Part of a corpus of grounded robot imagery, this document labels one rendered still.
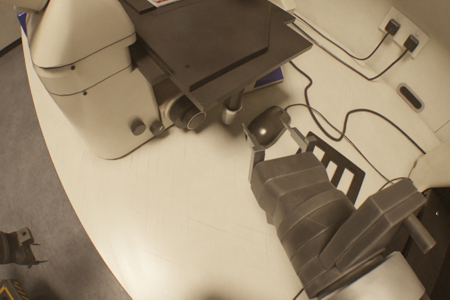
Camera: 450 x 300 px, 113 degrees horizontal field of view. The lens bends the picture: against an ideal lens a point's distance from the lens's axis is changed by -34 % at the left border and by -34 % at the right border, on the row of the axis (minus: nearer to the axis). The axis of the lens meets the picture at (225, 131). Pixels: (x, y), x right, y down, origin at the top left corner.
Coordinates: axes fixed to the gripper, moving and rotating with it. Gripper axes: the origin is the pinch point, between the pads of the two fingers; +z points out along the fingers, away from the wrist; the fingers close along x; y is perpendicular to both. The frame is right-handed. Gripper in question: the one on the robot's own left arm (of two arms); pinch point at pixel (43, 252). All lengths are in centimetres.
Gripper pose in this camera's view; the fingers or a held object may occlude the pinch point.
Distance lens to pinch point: 69.0
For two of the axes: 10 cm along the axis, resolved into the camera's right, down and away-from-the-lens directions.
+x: -6.9, -6.1, 3.9
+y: 6.8, -7.3, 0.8
